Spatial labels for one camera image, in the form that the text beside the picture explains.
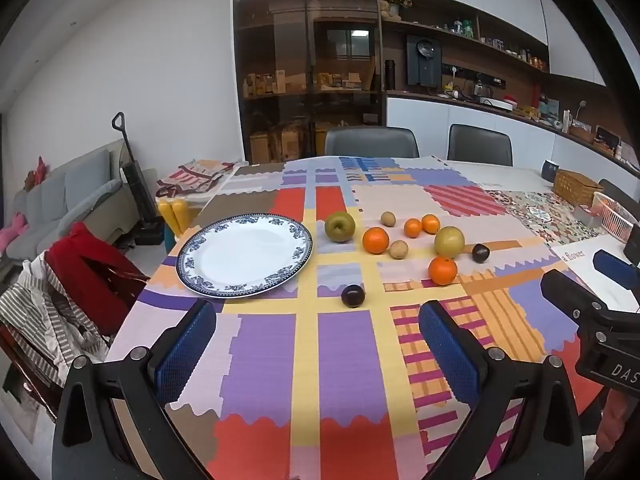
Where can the black thermos bottle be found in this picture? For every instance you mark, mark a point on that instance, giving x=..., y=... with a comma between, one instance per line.
x=389, y=76

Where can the glass door display cabinet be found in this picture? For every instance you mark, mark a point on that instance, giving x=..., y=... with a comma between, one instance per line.
x=300, y=60

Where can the pink plush toy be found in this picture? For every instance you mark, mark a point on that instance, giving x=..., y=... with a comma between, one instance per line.
x=12, y=232

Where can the white children's table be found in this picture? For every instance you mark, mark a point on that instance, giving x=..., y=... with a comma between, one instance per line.
x=200, y=200

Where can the small grey metal box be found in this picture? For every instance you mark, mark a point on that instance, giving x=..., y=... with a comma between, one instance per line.
x=587, y=215

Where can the dark grey dining chair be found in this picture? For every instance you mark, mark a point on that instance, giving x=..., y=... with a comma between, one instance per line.
x=620, y=192
x=480, y=145
x=370, y=142

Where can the black upright vacuum cleaner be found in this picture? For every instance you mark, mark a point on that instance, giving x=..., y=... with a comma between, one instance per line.
x=137, y=185

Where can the yellow children's chair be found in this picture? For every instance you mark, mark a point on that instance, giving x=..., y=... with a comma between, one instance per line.
x=172, y=217

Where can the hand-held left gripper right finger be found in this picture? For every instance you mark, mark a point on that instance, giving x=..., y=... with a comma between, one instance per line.
x=450, y=355

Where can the person's right hand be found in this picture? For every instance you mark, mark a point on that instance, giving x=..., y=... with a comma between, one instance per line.
x=612, y=422

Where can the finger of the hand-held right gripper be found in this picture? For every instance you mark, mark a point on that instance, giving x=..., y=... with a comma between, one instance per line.
x=615, y=267
x=565, y=290

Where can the red plush toy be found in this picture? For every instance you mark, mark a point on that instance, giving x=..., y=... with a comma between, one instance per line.
x=37, y=172

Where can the green apple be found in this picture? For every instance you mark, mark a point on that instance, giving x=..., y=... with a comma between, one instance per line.
x=340, y=227

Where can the small orange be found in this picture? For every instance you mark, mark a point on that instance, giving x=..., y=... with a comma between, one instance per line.
x=431, y=224
x=413, y=228

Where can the black water dispenser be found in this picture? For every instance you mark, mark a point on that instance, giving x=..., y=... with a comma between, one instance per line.
x=424, y=62

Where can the yellow pear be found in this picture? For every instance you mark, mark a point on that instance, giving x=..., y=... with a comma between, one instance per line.
x=449, y=242

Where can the colourful patchwork tablecloth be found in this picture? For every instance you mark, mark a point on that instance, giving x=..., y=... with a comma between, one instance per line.
x=340, y=360

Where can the dark blue cup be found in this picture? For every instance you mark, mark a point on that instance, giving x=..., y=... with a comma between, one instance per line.
x=550, y=170

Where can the brown kiwi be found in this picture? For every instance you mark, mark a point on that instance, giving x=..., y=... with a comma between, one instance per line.
x=398, y=249
x=388, y=219

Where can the dark red wooden chair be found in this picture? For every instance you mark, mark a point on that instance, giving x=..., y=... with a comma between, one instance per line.
x=30, y=375

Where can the white plastic basket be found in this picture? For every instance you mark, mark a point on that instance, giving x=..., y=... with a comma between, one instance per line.
x=615, y=215

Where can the wooden wall shelf unit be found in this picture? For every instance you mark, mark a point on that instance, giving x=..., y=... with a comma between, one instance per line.
x=500, y=55

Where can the folded striped cloth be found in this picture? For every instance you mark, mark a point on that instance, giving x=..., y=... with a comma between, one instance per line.
x=192, y=177

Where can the wicker basket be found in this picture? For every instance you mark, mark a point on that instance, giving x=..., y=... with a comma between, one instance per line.
x=577, y=187

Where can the grey striped cloth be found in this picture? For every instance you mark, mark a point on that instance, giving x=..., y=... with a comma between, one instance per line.
x=40, y=310

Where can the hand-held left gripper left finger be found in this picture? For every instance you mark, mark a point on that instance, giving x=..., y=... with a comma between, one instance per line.
x=185, y=350

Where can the white plate with blue rim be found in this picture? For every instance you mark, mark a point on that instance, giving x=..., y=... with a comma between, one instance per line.
x=240, y=260

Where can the grey sofa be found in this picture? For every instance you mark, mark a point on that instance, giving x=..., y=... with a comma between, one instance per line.
x=60, y=205

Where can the red garment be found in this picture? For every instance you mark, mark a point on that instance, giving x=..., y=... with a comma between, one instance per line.
x=90, y=270

